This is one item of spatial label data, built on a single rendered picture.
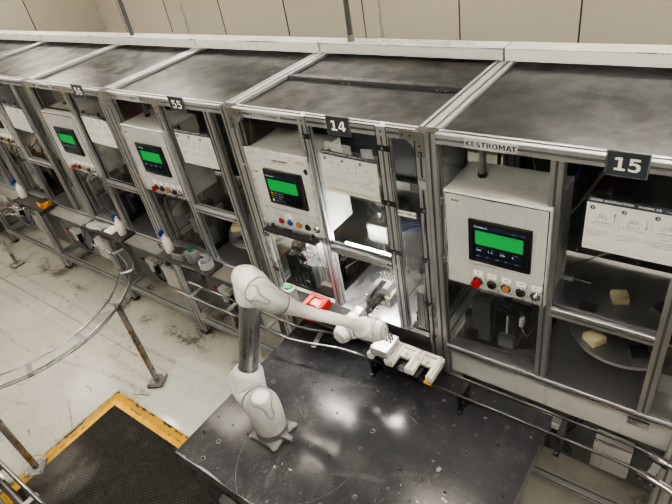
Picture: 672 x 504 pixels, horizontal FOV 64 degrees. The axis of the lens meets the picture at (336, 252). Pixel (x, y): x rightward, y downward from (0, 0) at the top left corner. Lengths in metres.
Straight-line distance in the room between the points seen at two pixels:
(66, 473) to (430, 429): 2.46
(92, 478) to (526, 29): 5.13
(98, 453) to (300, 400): 1.68
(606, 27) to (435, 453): 4.09
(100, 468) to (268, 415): 1.67
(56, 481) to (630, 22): 5.58
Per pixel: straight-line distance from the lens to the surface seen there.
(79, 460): 4.16
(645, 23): 5.51
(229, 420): 2.96
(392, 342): 2.74
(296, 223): 2.80
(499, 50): 2.75
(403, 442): 2.68
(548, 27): 5.70
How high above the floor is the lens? 2.90
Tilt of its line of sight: 35 degrees down
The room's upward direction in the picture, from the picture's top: 11 degrees counter-clockwise
